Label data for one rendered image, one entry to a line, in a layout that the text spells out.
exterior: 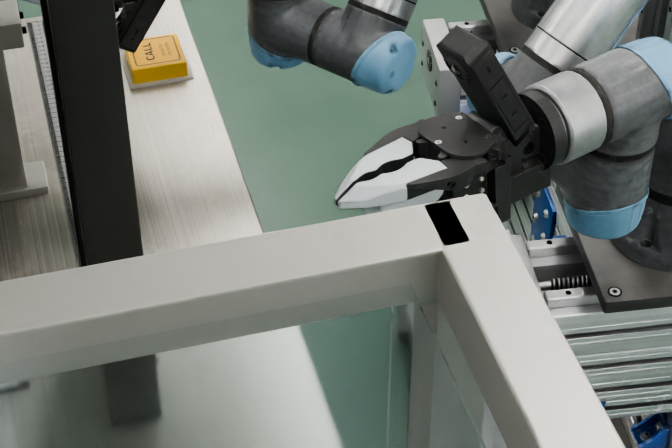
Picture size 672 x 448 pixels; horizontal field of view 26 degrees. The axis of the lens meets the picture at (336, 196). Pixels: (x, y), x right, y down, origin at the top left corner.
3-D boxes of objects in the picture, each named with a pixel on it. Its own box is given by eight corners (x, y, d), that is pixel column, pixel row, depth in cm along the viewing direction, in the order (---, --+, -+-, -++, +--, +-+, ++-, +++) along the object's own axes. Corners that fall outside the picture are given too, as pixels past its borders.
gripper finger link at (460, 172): (418, 208, 116) (504, 169, 120) (417, 192, 115) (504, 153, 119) (384, 183, 120) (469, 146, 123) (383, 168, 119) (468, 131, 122)
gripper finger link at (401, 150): (341, 250, 120) (431, 209, 124) (335, 190, 117) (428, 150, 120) (320, 233, 122) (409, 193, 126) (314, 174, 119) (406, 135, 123)
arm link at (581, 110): (608, 90, 124) (545, 55, 130) (567, 108, 122) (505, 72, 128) (605, 164, 128) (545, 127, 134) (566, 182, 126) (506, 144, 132)
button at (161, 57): (188, 77, 187) (186, 61, 185) (134, 85, 185) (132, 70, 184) (177, 47, 192) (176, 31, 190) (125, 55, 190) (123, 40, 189)
